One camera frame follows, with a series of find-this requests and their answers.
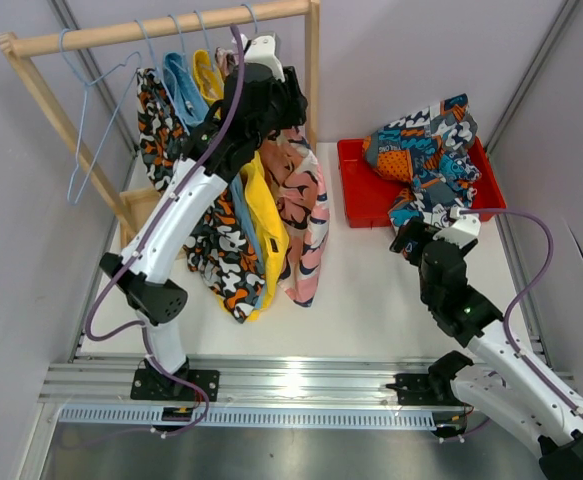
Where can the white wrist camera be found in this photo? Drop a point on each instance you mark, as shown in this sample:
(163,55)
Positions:
(463,230)
(263,49)

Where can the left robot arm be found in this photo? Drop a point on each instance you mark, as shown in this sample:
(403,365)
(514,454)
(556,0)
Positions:
(258,100)

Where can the blue hanger of pink shorts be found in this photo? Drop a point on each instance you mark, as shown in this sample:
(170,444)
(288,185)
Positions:
(253,17)

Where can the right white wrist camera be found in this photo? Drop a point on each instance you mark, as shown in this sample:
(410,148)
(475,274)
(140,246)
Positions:
(463,230)

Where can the light blue wire hanger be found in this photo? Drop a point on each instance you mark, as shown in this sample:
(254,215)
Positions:
(104,94)

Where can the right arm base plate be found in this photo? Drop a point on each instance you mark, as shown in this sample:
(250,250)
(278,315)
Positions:
(416,389)

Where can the light blue shorts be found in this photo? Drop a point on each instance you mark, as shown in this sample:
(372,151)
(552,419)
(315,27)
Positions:
(183,85)

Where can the pink patterned shorts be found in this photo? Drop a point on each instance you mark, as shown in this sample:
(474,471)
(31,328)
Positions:
(296,182)

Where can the wooden clothes rack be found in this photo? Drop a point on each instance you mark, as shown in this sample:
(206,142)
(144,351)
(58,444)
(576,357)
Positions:
(20,52)

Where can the yellow shorts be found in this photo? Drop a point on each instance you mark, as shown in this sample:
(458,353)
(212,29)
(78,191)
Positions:
(271,234)

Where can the camouflage orange black shorts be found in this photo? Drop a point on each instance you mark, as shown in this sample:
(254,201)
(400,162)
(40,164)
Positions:
(162,135)

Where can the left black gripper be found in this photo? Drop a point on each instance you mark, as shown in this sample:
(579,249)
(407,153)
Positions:
(296,102)

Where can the red plastic tray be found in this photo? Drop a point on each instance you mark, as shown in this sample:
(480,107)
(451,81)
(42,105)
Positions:
(368,198)

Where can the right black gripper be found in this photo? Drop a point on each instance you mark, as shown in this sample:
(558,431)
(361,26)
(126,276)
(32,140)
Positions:
(416,231)

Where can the blue hanger of yellow shorts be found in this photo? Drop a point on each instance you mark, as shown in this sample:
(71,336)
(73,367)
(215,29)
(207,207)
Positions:
(210,51)

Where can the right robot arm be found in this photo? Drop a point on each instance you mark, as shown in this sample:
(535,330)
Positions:
(498,375)

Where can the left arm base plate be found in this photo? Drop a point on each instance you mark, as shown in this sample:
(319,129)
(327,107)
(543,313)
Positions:
(148,384)

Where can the blue orange graphic shorts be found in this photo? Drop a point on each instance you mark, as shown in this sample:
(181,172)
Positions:
(428,152)

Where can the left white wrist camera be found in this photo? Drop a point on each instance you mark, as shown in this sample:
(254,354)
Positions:
(263,49)

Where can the aluminium mounting rail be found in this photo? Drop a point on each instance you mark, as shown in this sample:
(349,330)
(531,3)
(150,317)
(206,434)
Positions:
(291,392)

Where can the blue hanger of camouflage shorts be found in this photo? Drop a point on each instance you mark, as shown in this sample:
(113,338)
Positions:
(156,67)

